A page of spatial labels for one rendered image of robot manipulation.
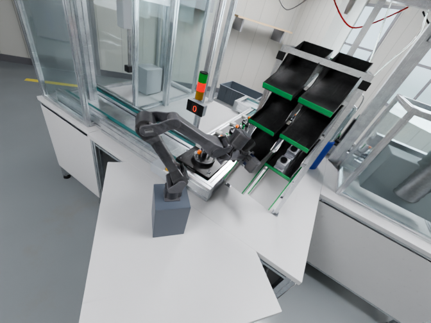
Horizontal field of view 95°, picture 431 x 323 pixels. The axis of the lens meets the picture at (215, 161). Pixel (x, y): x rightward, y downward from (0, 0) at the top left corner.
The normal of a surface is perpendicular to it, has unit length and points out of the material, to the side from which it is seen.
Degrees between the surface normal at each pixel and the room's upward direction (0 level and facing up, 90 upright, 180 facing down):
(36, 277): 0
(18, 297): 0
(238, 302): 0
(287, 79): 25
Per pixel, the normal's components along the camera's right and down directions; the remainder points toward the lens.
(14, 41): 0.27, 0.65
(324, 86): -0.05, -0.55
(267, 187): -0.29, -0.30
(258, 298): 0.24, -0.76
